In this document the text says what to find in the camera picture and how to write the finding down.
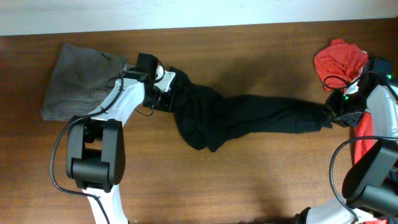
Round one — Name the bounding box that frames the black t-shirt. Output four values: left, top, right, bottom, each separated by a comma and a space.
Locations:
171, 67, 333, 152

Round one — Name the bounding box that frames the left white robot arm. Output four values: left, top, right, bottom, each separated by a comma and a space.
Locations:
66, 67, 176, 223

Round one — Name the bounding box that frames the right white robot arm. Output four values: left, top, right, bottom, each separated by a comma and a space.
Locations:
292, 74, 397, 224

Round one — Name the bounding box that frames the red garment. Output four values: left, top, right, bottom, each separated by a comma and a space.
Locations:
313, 39, 374, 164

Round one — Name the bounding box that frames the grey folded garment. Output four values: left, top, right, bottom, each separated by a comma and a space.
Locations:
40, 44, 132, 121

